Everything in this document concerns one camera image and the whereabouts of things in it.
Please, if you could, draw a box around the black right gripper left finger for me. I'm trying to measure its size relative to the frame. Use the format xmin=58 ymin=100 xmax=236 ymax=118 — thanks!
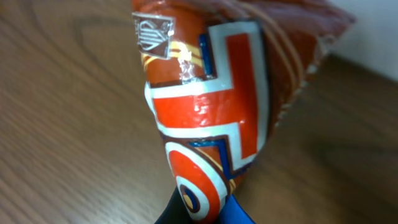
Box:
xmin=155 ymin=188 xmax=190 ymax=224

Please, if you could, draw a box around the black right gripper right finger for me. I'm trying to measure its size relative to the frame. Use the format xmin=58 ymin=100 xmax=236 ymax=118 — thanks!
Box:
xmin=217 ymin=195 xmax=255 ymax=224

